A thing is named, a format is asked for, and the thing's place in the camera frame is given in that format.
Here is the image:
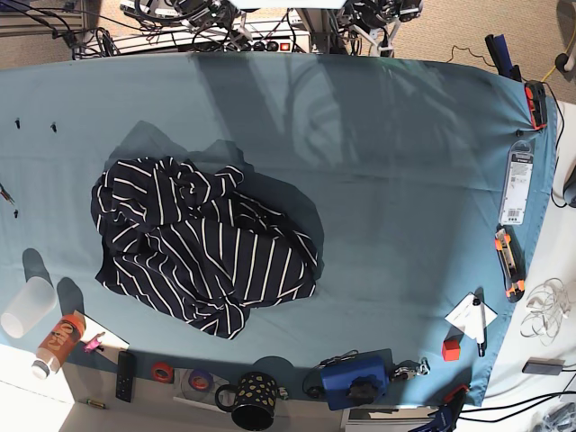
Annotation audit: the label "navy white striped t-shirt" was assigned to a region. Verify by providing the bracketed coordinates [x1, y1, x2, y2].
[90, 156, 320, 341]

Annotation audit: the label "teal table cloth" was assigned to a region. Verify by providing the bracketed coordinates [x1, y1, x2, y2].
[1, 53, 555, 404]

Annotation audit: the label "white power strip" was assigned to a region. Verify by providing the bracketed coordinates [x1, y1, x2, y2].
[176, 40, 306, 53]

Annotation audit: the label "blue box with knob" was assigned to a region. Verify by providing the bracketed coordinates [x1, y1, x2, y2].
[320, 355, 389, 411]

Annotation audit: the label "purple tape roll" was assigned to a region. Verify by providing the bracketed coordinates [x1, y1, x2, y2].
[188, 369, 214, 392]

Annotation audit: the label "black mug yellow pattern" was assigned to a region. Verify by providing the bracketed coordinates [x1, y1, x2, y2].
[214, 372, 279, 431]

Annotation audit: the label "metal carabiner keys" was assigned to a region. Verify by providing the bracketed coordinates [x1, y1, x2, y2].
[389, 357, 430, 383]

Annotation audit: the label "red tape roll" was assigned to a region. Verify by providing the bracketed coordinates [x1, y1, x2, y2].
[151, 362, 175, 384]

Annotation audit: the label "white paper card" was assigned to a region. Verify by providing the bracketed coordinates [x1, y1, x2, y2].
[445, 292, 498, 340]

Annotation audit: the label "red cube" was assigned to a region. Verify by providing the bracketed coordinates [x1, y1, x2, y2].
[441, 338, 461, 362]

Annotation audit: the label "white black marker pen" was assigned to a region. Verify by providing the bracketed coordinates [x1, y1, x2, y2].
[472, 297, 486, 357]

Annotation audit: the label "black remote control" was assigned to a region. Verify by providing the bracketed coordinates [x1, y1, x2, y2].
[115, 351, 136, 403]

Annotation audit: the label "orange black utility knife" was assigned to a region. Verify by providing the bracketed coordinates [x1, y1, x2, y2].
[494, 226, 526, 303]

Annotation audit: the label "grey blister package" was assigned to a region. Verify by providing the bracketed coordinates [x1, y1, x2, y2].
[499, 140, 534, 225]

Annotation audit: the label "pink small figurine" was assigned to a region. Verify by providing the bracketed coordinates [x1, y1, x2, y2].
[84, 332, 105, 354]

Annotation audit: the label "translucent plastic cup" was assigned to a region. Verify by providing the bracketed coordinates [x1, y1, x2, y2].
[1, 276, 57, 338]

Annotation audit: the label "blue black clamp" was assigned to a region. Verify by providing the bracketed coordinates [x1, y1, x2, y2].
[484, 34, 523, 82]

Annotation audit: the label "green yellow battery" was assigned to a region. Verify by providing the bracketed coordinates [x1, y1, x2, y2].
[85, 399, 107, 410]

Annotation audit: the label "orange labelled bottle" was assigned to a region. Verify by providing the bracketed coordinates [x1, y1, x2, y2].
[31, 314, 86, 380]

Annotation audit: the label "red black clamp tool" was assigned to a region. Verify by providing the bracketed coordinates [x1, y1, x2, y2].
[524, 80, 547, 131]

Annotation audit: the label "grey flat device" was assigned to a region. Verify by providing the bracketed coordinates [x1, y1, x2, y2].
[522, 358, 564, 376]

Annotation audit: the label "blue handled tool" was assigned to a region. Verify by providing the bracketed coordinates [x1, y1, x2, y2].
[410, 384, 469, 432]

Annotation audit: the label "white coiled cable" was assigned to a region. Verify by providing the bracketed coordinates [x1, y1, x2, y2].
[519, 277, 572, 347]

